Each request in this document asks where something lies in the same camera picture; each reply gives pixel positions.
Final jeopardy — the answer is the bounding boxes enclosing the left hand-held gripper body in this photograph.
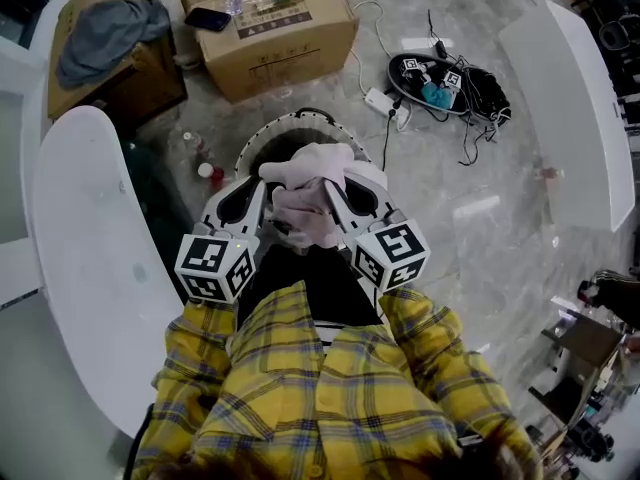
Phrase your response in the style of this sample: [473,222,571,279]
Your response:
[173,216,261,304]

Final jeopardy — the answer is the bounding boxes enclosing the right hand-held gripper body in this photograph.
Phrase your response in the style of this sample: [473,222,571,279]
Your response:
[348,207,432,293]

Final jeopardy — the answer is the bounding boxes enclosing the woven laundry basket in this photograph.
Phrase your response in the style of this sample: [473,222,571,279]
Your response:
[233,107,390,194]

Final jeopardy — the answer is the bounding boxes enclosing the person's left forearm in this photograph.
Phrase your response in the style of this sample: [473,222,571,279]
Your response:
[152,297,239,399]

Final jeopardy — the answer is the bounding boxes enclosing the person's right forearm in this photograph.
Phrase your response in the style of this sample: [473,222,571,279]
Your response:
[377,287,501,409]

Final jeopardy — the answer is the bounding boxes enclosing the red bottle white cap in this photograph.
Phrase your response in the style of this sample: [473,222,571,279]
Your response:
[197,162,226,189]

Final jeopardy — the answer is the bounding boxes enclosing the person's black trousers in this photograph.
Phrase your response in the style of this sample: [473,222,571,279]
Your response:
[249,245,384,327]

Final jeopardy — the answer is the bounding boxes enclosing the white power strip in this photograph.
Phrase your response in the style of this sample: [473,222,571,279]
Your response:
[363,86,412,130]

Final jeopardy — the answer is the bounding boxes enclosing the teal object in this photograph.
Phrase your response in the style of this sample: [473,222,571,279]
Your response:
[420,81,454,112]

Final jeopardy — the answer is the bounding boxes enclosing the black oval tray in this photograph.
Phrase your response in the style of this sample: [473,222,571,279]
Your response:
[387,52,474,117]

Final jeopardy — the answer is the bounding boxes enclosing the white bathtub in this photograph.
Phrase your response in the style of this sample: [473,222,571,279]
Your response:
[29,105,186,439]

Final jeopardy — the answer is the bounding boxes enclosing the dark cardboard box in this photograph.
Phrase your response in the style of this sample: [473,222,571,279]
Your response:
[47,0,189,122]

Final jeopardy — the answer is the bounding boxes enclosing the black bag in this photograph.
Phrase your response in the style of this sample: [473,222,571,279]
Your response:
[462,65,512,129]

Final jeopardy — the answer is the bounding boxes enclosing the large cardboard box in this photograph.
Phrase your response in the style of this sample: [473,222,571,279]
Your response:
[172,0,360,104]

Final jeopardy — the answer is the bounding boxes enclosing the person's yellow plaid shirt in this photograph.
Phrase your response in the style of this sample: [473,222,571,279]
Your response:
[132,280,544,480]

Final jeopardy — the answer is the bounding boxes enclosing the black phone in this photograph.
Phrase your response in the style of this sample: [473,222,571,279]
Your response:
[183,6,233,33]

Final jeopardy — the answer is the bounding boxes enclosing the grey cloth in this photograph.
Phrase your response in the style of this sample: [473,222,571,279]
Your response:
[55,0,171,89]

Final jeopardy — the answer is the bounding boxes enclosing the dark small table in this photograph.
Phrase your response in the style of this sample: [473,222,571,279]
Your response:
[529,312,626,429]

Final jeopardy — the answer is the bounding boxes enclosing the black power cable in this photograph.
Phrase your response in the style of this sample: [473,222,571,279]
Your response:
[382,110,401,172]

